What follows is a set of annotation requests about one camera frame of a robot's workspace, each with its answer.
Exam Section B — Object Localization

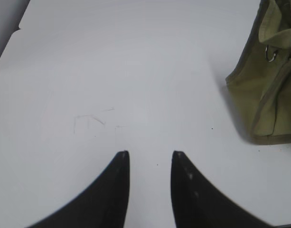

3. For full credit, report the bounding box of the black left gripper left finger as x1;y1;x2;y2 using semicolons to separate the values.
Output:
32;151;130;228

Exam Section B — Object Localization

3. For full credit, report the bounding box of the yellow-green canvas bag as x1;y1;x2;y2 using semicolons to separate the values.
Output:
226;0;291;145

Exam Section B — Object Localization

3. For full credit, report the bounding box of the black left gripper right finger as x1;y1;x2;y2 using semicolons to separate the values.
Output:
171;151;270;228

